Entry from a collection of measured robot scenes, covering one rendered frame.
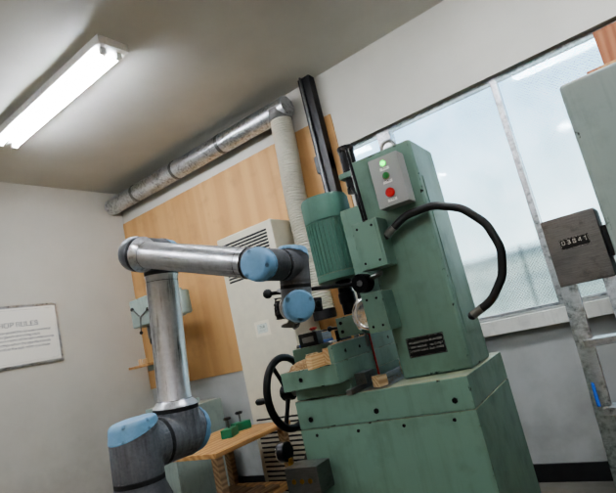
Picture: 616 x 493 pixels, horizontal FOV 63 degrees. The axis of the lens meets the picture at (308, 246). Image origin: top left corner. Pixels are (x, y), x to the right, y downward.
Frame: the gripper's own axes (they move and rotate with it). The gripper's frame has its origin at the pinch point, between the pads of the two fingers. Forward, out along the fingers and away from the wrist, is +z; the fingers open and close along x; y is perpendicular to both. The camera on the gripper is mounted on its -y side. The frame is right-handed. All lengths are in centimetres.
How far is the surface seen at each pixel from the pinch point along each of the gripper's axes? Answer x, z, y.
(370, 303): 2.0, -27.8, -20.4
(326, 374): 21.4, -22.9, -5.0
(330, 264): -12.7, -6.8, -14.1
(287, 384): 24.2, -13.6, 6.1
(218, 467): 77, 97, 38
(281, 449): 43.6, -12.8, 10.7
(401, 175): -35, -35, -34
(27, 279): -46, 239, 177
